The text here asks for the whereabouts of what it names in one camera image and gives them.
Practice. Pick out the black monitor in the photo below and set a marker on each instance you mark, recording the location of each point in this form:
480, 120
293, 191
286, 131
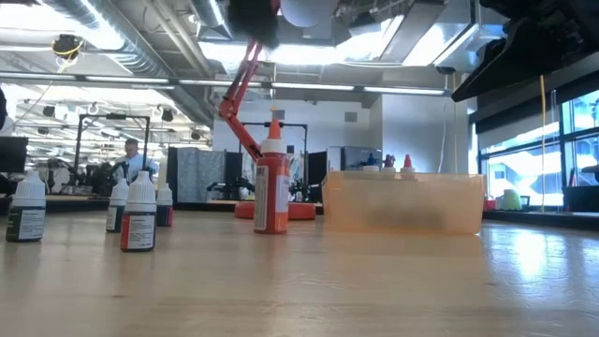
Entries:
13, 154

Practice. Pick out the green plastic container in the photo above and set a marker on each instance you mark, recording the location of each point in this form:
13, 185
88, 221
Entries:
511, 200

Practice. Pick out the red desk lamp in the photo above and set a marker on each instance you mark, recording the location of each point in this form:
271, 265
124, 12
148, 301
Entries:
299, 210

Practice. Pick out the person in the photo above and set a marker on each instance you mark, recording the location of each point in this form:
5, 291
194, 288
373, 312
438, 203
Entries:
135, 164

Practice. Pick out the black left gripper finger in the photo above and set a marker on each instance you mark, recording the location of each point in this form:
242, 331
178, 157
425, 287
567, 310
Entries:
252, 19

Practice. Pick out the black aluminium table frame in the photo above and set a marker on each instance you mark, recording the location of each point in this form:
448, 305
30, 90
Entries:
201, 206

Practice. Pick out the small green dye bottle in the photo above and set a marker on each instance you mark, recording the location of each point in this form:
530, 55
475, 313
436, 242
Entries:
26, 210

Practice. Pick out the small red dye bottle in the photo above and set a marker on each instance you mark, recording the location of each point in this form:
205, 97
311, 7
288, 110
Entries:
139, 215

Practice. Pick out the orange translucent plastic bin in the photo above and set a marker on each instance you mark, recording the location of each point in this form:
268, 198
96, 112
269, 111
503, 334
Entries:
402, 206

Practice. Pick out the large orange food coloring bottle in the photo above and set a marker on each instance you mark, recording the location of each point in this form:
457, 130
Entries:
271, 196

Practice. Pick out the large red food coloring bottle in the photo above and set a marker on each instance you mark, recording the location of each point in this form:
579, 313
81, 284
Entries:
407, 163

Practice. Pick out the red storage box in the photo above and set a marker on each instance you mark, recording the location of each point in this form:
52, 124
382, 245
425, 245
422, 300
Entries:
490, 205

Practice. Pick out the silver ventilation duct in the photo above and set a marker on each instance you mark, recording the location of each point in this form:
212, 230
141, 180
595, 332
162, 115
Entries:
140, 51

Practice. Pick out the large purple food coloring bottle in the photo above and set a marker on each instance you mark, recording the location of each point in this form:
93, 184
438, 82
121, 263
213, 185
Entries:
388, 163

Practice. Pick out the grey partition panel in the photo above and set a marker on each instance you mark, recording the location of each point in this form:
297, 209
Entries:
196, 173

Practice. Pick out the small white-capped dye bottle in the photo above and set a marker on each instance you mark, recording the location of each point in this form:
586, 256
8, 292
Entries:
117, 206
165, 206

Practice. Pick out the large blue food coloring bottle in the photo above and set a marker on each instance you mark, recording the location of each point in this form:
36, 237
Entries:
371, 163

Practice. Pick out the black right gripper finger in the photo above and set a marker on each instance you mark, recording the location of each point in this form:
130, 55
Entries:
510, 65

